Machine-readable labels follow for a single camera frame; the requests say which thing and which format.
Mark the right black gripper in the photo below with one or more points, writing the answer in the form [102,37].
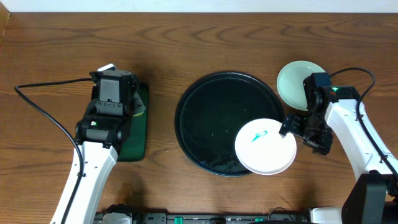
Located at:
[320,145]

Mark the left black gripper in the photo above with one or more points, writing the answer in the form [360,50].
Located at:
[137,101]

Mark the light green stained plate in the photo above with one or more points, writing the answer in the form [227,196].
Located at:
[290,82]

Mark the white stained plate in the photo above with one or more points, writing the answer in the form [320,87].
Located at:
[261,149]

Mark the green yellow sponge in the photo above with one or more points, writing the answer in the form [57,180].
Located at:
[138,114]

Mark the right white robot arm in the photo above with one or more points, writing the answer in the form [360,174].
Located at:
[336,111]

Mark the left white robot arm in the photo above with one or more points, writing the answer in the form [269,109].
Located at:
[91,166]

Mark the black rectangular tray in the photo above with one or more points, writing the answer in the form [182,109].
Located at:
[134,148]

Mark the black round tray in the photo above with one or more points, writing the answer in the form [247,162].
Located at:
[211,112]

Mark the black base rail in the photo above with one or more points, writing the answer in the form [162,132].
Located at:
[122,213]

